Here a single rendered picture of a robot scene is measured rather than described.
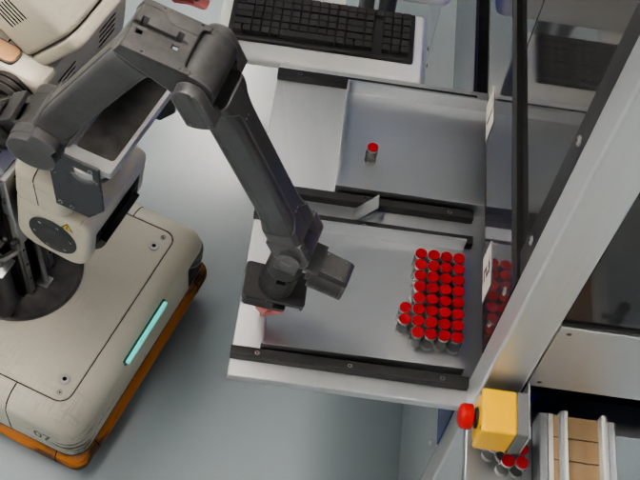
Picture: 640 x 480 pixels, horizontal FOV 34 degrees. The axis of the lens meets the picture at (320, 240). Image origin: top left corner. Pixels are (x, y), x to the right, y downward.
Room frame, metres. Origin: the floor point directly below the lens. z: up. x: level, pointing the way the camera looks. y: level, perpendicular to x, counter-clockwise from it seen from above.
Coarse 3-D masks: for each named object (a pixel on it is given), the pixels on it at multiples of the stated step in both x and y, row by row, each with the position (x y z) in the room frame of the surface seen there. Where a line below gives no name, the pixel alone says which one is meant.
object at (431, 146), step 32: (352, 96) 1.40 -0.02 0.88; (384, 96) 1.41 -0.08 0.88; (416, 96) 1.42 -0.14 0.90; (448, 96) 1.42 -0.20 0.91; (352, 128) 1.32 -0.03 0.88; (384, 128) 1.33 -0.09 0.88; (416, 128) 1.35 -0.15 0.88; (448, 128) 1.36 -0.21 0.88; (480, 128) 1.38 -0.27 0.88; (352, 160) 1.24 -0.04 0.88; (384, 160) 1.26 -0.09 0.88; (416, 160) 1.27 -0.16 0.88; (448, 160) 1.28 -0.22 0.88; (480, 160) 1.30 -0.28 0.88; (352, 192) 1.16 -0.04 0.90; (384, 192) 1.16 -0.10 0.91; (416, 192) 1.19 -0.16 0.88; (448, 192) 1.21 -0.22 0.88; (480, 192) 1.22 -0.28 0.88
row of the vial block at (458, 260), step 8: (456, 256) 1.04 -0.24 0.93; (464, 256) 1.04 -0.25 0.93; (456, 264) 1.02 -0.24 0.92; (456, 272) 1.00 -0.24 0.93; (456, 280) 0.99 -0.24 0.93; (464, 280) 0.99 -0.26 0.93; (456, 288) 0.97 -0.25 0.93; (456, 296) 0.96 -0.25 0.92; (456, 304) 0.94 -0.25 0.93; (456, 312) 0.92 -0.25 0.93; (456, 320) 0.91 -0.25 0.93; (456, 328) 0.89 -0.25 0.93; (456, 336) 0.88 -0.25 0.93; (448, 344) 0.88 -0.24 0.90; (456, 344) 0.87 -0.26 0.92; (448, 352) 0.87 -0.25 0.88; (456, 352) 0.87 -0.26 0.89
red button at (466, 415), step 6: (462, 408) 0.71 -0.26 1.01; (468, 408) 0.71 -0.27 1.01; (462, 414) 0.70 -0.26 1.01; (468, 414) 0.70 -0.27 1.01; (474, 414) 0.71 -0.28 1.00; (456, 420) 0.70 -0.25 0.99; (462, 420) 0.69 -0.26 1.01; (468, 420) 0.69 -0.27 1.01; (474, 420) 0.70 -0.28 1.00; (462, 426) 0.68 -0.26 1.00; (468, 426) 0.69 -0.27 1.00
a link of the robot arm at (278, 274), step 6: (270, 252) 0.87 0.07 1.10; (270, 258) 0.86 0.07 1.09; (270, 264) 0.86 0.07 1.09; (270, 270) 0.85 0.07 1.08; (276, 270) 0.85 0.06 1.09; (282, 270) 0.84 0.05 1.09; (300, 270) 0.85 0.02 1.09; (276, 276) 0.84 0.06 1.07; (282, 276) 0.84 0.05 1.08; (288, 276) 0.84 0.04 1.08; (294, 276) 0.85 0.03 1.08; (306, 276) 0.85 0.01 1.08
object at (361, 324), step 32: (352, 224) 1.07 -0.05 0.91; (352, 256) 1.03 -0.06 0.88; (384, 256) 1.04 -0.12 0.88; (352, 288) 0.96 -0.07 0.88; (384, 288) 0.97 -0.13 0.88; (288, 320) 0.88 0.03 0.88; (320, 320) 0.89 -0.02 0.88; (352, 320) 0.90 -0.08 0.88; (384, 320) 0.91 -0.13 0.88; (320, 352) 0.81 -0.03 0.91; (352, 352) 0.82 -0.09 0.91; (384, 352) 0.85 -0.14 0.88; (416, 352) 0.86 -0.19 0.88
